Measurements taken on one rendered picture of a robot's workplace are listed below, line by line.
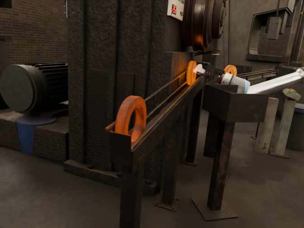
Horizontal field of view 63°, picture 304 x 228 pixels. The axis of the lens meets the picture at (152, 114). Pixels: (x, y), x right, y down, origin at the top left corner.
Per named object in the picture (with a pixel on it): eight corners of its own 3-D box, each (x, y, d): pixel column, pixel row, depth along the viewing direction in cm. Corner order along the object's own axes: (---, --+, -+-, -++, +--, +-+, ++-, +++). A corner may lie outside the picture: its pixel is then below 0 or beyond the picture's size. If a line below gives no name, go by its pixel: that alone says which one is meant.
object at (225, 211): (209, 228, 131) (230, 92, 112) (189, 198, 155) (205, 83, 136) (243, 224, 136) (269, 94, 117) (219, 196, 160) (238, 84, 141)
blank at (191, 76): (187, 63, 155) (192, 63, 154) (192, 59, 168) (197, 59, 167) (185, 87, 160) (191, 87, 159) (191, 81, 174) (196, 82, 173)
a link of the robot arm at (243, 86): (245, 97, 150) (252, 82, 148) (225, 89, 153) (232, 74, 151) (244, 97, 159) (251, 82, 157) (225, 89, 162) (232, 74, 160)
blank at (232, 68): (225, 86, 224) (228, 86, 221) (220, 71, 215) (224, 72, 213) (235, 75, 229) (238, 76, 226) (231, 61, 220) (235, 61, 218)
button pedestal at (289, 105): (270, 156, 230) (285, 90, 213) (268, 147, 251) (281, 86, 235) (290, 160, 224) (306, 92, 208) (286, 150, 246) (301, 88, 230)
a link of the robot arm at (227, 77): (226, 87, 162) (225, 89, 154) (220, 84, 163) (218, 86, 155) (233, 74, 159) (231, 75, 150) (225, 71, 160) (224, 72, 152)
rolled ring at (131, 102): (147, 90, 89) (139, 89, 90) (123, 106, 73) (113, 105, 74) (146, 137, 96) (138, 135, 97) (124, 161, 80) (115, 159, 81)
